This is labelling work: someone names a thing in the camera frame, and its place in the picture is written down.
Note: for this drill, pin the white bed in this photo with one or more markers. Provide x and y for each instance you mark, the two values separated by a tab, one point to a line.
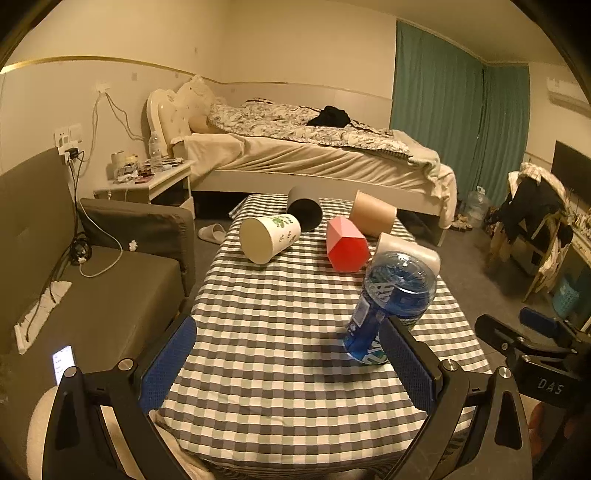
300	161

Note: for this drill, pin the grey sofa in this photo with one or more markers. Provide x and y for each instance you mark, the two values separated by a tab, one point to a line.
106	286

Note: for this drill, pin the white power strip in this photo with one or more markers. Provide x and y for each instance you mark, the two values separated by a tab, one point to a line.
41	309

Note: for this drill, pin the white tissue roll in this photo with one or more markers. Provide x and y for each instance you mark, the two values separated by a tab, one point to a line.
118	164

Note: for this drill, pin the black television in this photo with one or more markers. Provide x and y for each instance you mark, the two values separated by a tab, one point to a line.
572	173

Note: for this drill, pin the patterned blanket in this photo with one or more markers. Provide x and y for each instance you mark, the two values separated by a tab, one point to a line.
295	122

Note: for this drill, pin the white slipper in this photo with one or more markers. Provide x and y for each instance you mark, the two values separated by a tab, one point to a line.
213	232

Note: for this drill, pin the beige cup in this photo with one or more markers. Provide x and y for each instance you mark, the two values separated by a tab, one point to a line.
371	212

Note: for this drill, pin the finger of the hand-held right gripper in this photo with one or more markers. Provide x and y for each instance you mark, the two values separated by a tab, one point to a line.
496	333
540	319

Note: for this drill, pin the smartphone with lit screen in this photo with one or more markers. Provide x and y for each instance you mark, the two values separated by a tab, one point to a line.
62	362

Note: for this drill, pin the white cup with leaf print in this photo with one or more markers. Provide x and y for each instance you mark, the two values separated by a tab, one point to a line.
270	237

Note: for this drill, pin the black cup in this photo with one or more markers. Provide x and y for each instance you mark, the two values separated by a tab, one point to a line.
304	210

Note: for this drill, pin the white wall socket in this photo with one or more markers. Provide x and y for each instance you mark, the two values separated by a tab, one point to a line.
68	134

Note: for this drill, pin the plain white cup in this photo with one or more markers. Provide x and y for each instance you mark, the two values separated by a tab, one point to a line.
415	251

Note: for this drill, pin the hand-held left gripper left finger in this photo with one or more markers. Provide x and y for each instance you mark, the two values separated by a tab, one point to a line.
170	364

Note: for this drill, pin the black cloth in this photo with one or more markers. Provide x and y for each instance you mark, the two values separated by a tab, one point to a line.
330	116

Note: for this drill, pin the blue transparent cup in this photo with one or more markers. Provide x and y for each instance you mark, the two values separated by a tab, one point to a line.
392	300

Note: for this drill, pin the teal laundry basket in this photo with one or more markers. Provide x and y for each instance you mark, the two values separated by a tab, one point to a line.
565	295

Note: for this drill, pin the chair with clothes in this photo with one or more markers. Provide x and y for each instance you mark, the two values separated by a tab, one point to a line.
531	212

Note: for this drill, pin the red faceted cup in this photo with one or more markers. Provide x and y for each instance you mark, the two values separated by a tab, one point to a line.
346	247

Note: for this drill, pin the clear water bottle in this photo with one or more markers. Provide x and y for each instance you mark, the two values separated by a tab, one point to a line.
155	150

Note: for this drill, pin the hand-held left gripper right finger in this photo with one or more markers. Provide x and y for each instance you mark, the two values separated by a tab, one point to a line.
410	364

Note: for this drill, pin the grey checkered tablecloth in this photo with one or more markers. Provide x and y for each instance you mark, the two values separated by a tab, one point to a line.
277	332

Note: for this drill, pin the white nightstand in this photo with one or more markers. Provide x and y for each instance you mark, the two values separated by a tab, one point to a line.
154	184

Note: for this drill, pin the green curtain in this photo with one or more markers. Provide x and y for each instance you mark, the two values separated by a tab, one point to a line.
438	115

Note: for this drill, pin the large water jug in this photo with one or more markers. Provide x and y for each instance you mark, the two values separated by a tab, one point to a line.
476	207

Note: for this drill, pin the white air conditioner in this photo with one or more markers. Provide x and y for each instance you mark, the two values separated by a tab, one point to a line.
565	94

